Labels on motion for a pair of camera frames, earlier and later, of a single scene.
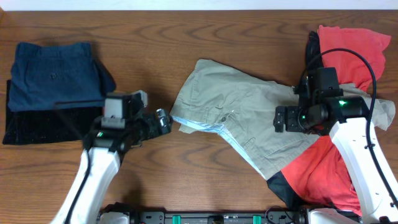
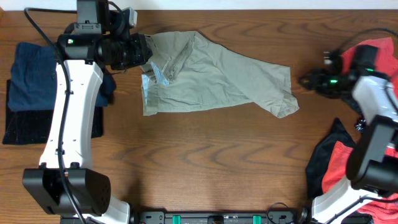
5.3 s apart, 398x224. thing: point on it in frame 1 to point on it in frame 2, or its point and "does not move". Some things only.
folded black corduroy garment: [42, 126] does not move
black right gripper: [290, 124] to [314, 80]
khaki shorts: [241, 107] to [187, 70]
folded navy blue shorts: [57, 76] does not move
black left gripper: [154, 130] to [140, 42]
